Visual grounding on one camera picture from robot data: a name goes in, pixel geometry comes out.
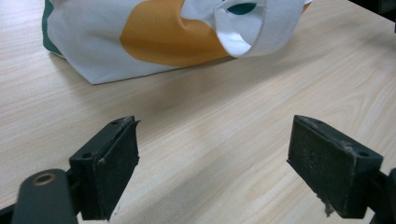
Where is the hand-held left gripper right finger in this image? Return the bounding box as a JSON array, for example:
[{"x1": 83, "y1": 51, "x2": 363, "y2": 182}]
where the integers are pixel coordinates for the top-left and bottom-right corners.
[{"x1": 286, "y1": 114, "x2": 384, "y2": 219}]

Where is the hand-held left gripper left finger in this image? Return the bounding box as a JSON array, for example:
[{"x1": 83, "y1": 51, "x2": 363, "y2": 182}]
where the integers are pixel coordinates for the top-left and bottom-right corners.
[{"x1": 68, "y1": 115, "x2": 141, "y2": 222}]

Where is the white orange green cloth bag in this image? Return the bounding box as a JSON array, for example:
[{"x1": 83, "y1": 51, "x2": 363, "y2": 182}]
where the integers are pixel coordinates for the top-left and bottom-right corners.
[{"x1": 41, "y1": 0, "x2": 314, "y2": 86}]

